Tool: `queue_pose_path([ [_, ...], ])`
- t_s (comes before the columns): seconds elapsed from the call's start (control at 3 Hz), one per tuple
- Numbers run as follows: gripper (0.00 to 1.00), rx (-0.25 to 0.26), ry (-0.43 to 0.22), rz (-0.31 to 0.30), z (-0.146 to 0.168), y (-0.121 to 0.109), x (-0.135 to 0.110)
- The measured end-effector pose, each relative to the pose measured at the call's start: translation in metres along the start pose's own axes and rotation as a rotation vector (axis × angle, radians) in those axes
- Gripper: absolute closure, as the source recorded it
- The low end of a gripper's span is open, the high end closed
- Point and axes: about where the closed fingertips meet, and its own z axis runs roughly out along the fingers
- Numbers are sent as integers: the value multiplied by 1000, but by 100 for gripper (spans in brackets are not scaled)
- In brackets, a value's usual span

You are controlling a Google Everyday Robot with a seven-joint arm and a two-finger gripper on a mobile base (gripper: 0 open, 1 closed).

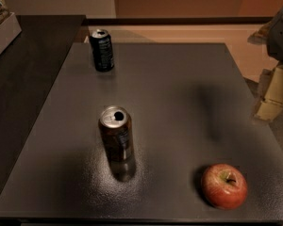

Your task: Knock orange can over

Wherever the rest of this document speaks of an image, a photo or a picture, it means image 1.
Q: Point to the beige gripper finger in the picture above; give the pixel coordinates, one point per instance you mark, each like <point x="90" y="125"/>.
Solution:
<point x="270" y="94"/>

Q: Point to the red apple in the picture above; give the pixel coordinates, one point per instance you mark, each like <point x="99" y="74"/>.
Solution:
<point x="224" y="186"/>

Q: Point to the dark blue soda can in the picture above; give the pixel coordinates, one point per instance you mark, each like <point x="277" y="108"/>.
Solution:
<point x="102" y="51"/>

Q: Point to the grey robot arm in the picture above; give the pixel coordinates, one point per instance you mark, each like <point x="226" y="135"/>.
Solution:
<point x="274" y="40"/>

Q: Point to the orange soda can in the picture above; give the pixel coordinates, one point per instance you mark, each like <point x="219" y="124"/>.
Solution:
<point x="115" y="126"/>

